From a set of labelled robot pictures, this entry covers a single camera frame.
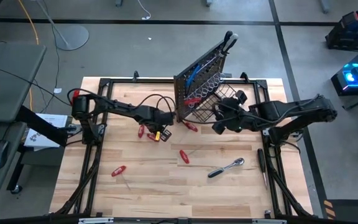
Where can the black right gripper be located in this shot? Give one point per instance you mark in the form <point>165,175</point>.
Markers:
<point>231,108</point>

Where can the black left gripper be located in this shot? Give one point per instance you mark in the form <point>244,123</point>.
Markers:
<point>165,133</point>

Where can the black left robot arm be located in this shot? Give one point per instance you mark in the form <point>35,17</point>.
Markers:
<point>126,110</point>

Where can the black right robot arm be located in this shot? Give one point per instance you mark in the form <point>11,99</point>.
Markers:
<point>291,109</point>

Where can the black metal pegboard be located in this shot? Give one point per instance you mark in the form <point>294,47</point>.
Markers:
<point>182,90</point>

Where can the slim black screwdriver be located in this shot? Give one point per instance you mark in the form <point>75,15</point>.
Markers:
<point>261,160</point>

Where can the red orange block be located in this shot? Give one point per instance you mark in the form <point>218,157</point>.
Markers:
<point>76,92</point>

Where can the small white floor tag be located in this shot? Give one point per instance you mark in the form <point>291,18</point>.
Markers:
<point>57,91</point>

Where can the white printed papers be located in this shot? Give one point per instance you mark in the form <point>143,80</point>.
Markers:
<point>42,133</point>

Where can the round base pole stand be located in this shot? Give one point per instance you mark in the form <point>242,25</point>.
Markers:
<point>75,37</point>

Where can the computer case with coloured lights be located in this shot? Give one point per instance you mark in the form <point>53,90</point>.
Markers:
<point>353,84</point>

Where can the black storage crates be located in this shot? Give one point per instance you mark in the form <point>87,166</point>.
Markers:
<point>350,34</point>

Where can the grey desk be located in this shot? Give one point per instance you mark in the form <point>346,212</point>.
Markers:
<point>8,132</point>

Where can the black mat orange stripes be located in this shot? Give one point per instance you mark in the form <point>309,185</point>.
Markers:
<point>353,211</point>

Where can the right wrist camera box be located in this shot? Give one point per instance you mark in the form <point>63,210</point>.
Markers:
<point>241,97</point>

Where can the black aluminium rig frame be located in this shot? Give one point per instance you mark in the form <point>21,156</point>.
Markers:
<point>126,81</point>

